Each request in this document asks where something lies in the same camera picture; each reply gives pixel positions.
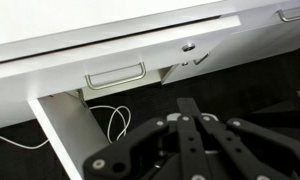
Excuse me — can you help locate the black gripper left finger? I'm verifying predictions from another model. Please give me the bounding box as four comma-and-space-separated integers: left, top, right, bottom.
83, 98, 213, 180

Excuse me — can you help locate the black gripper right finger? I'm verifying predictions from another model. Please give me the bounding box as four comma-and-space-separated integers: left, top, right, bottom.
188, 97, 300, 180

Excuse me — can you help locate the wooden drawer white front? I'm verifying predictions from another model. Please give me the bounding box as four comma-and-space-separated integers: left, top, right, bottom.
0, 14, 242, 132

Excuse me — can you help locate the white cabinet door grey inside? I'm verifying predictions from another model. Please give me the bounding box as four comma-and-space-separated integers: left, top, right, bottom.
27, 90, 111, 180

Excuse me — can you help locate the white cable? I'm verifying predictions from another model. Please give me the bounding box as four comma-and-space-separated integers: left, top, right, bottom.
0, 104, 133, 150

